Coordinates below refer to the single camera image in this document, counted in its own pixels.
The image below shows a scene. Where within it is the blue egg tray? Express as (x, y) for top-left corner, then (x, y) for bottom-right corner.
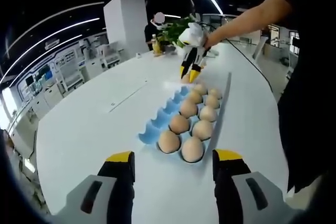
(138, 83), (224, 166)

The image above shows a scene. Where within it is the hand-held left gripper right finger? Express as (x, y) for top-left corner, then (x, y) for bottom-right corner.
(212, 148), (289, 224)

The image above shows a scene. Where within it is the white square pillar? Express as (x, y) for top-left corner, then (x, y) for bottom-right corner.
(103, 0), (148, 51)

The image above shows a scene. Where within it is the person's right hand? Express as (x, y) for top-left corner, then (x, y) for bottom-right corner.
(202, 35), (220, 51)

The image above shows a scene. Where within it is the group of brown eggs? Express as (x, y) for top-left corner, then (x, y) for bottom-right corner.
(157, 82), (224, 164)

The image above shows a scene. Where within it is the yellow drink bottle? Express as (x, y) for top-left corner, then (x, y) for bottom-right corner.
(151, 34), (164, 55)

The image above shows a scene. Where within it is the person's dark clothed body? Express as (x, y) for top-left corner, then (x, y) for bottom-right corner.
(271, 0), (336, 193)

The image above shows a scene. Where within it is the white lab cabinet row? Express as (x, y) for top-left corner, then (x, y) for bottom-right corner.
(7, 45), (87, 130)

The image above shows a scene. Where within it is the white table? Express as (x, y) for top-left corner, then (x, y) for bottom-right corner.
(35, 42), (289, 224)

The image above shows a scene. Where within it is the white office chair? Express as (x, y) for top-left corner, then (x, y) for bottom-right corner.
(98, 42), (124, 69)
(59, 66), (85, 91)

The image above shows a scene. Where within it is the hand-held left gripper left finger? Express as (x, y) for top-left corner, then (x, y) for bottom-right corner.
(54, 151), (136, 224)

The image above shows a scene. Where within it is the green potted plant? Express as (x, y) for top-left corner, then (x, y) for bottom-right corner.
(161, 13), (202, 49)

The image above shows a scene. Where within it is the straight ceiling light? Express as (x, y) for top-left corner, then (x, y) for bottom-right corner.
(204, 0), (224, 15)

